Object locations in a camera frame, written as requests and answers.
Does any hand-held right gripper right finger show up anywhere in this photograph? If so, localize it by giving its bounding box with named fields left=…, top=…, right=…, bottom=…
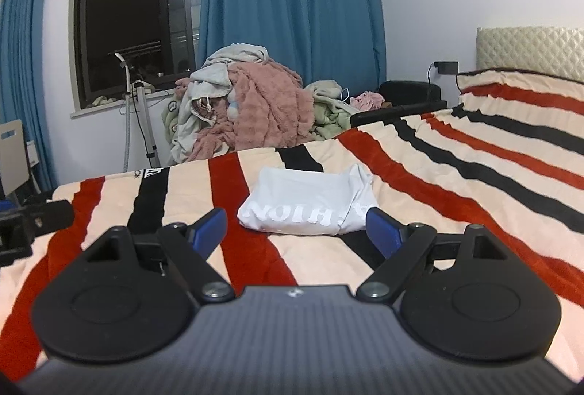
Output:
left=356, top=207, right=509, bottom=305

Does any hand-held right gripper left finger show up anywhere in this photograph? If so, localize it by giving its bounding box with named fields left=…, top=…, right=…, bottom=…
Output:
left=84, top=207, right=236, bottom=305

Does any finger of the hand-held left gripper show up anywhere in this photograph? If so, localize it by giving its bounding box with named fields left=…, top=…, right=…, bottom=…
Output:
left=28, top=200, right=76, bottom=237

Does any white t-shirt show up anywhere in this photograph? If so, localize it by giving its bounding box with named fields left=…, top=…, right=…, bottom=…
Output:
left=237, top=164, right=376, bottom=237

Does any red black cream striped blanket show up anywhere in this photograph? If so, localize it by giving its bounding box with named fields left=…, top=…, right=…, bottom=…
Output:
left=0, top=67, right=584, bottom=383

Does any white metal stand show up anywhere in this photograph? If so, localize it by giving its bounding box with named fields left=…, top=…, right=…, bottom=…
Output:
left=108, top=51, right=162, bottom=171

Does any pink fuzzy blanket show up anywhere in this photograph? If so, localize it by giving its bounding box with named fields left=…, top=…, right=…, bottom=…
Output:
left=176, top=62, right=316, bottom=162

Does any small pink cloth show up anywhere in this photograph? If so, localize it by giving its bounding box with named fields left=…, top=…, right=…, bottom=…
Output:
left=350, top=92, right=387, bottom=112

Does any light green garment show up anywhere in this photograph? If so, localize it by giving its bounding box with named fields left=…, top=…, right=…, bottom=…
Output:
left=304, top=80, right=362, bottom=143

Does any black armchair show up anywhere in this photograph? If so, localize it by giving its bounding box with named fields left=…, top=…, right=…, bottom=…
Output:
left=350, top=80, right=449, bottom=130

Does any pale grey hooded garment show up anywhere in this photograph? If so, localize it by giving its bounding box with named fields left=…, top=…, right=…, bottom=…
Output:
left=174, top=43, right=271, bottom=164

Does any narrow blue curtain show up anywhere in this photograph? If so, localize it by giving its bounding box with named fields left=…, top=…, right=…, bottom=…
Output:
left=0, top=0, right=58, bottom=191

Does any dark window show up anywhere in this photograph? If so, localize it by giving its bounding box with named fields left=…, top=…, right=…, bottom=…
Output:
left=70, top=0, right=204, bottom=119

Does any cream quilted headboard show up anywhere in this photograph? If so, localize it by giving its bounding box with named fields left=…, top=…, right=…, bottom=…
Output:
left=476, top=26, right=584, bottom=84

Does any black wall charger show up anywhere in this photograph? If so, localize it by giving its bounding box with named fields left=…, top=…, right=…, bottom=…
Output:
left=428, top=60, right=460, bottom=82

